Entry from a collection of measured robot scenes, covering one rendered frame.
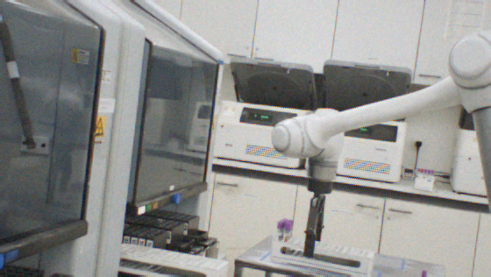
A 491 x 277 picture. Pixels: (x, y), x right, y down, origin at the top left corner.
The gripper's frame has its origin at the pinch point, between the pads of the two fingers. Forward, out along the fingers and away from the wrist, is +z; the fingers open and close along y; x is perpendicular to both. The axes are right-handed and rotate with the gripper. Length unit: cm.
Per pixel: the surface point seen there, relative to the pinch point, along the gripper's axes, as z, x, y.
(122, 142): -28, 40, -53
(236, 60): -64, 93, 203
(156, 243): 1.3, 39.5, -26.2
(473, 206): 4, -57, 199
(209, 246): 6.9, 33.3, 3.9
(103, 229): -8, 40, -57
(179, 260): 1.1, 27.0, -40.5
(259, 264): 5.7, 12.9, -10.9
